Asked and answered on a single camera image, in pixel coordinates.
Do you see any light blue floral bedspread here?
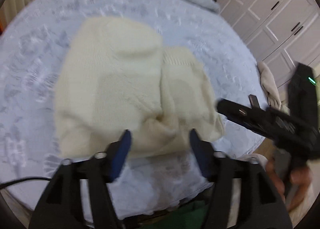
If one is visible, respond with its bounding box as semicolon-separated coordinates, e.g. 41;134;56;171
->
1;0;266;220

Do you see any right hand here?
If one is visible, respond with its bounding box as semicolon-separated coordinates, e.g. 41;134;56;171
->
265;158;313;213

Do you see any white panelled wardrobe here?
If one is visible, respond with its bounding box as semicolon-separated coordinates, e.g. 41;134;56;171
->
216;0;319;90

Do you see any cream knit cardigan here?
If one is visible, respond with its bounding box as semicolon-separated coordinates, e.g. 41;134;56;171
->
55;16;225;158

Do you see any black cable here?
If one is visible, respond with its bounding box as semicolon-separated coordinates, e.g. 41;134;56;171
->
0;176;52;190

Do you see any beige cloth on bed edge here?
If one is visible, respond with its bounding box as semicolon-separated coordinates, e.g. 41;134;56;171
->
257;61;281;110

